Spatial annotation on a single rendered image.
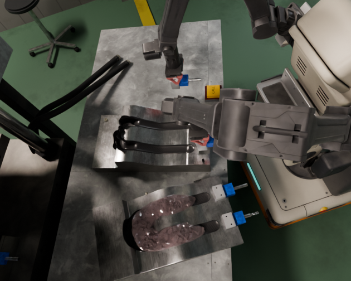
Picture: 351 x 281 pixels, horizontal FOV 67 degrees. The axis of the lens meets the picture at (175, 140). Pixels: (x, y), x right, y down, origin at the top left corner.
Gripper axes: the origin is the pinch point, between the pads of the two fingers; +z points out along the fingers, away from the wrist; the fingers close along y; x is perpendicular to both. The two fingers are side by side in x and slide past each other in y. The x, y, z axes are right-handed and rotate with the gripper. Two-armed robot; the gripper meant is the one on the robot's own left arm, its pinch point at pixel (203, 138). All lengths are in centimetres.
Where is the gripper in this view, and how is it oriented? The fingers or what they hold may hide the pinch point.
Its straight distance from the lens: 98.7
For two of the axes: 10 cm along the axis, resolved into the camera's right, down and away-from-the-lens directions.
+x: 9.5, -0.9, -2.9
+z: 2.9, 5.4, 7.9
